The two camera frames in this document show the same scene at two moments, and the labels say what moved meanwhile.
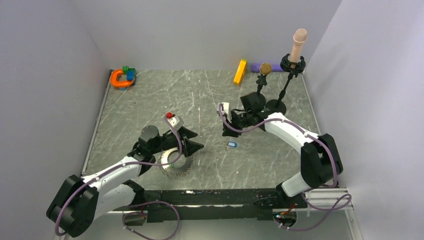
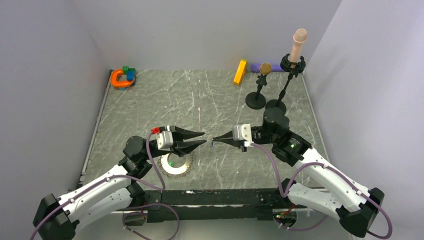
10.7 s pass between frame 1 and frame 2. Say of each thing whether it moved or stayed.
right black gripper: moved
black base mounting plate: stayed
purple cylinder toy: stayed
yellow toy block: stayed
